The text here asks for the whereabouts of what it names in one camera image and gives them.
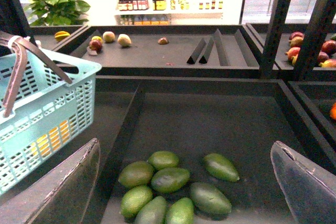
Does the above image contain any green potted plant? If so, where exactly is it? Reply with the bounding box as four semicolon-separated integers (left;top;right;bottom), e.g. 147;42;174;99
25;0;91;26

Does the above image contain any yellow green fruit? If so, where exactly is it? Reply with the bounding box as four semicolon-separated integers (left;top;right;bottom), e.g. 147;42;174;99
91;36;104;43

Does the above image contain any pale yellow pear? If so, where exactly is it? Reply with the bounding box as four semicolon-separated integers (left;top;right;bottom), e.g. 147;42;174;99
117;34;132;47

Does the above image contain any yellow mango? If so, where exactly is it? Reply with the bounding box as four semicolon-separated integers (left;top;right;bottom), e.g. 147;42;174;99
30;120;71;157

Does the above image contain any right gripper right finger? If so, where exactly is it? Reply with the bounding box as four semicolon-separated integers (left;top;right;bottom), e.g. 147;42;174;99
270;141;335;223

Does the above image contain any pink peach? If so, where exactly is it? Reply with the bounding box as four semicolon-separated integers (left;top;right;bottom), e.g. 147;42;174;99
103;31;116;43

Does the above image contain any light blue plastic basket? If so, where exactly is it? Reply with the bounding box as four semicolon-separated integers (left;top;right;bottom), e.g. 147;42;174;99
1;50;101;193

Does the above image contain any brown chestnut-like fruit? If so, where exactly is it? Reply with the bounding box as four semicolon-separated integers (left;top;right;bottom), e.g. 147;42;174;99
157;37;169;45

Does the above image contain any dark wood display stand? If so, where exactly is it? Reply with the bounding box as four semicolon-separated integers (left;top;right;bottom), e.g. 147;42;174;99
0;0;336;224

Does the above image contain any green avocado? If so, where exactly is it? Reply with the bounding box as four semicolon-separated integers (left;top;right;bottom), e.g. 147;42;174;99
134;196;167;224
120;185;153;219
151;167;191;194
203;153;240;182
190;182;232;215
118;161;154;189
165;197;194;224
148;151;179;170

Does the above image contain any black triangular divider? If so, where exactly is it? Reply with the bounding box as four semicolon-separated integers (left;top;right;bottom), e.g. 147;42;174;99
186;38;206;65
199;37;214;64

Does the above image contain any brown basket handle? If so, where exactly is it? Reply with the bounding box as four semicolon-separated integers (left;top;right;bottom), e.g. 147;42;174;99
14;36;72;84
3;36;27;118

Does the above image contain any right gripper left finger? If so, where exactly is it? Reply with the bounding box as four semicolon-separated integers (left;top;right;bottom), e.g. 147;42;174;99
1;138;100;223

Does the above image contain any dark red pomegranate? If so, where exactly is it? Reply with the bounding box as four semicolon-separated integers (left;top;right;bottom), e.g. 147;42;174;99
89;39;102;52

